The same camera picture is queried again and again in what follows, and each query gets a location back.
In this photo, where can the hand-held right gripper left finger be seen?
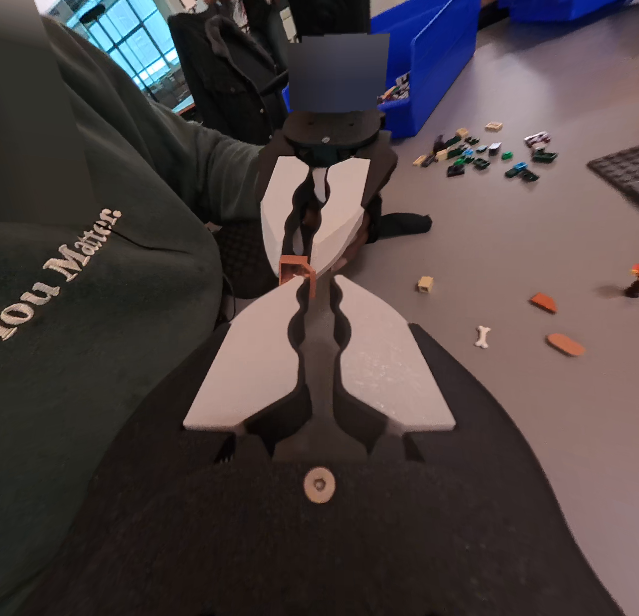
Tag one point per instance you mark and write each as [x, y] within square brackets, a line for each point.
[249, 366]

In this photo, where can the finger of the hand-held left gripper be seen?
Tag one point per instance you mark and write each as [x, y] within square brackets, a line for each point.
[277, 202]
[347, 202]

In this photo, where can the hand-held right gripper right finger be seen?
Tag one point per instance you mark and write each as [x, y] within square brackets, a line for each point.
[394, 371]

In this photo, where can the brown toy chest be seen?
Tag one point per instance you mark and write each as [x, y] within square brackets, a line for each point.
[294, 271]

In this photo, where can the white toy bone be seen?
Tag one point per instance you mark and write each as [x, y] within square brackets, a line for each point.
[482, 336]

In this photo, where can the pile of small toy bricks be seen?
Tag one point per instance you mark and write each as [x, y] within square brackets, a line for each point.
[474, 157]
[394, 89]

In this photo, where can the brown wedge toy tile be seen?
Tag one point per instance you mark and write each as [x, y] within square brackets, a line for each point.
[544, 302]

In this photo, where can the brown oval toy tile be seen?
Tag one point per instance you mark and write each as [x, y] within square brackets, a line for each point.
[565, 344]

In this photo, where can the person's left forearm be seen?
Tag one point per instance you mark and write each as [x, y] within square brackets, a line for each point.
[174, 152]

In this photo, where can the grey desk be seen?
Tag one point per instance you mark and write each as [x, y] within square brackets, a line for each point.
[499, 252]

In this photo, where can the person's left hand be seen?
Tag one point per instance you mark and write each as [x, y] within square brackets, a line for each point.
[352, 252]

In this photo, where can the black honeycomb armrest pad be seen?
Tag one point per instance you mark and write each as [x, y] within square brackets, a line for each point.
[249, 261]

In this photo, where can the small tan toy brick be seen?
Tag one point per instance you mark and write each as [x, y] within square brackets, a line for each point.
[425, 284]

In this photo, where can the dark cloth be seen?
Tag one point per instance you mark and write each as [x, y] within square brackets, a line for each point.
[224, 87]

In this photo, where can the grey toy brick building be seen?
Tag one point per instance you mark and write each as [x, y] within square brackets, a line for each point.
[619, 172]

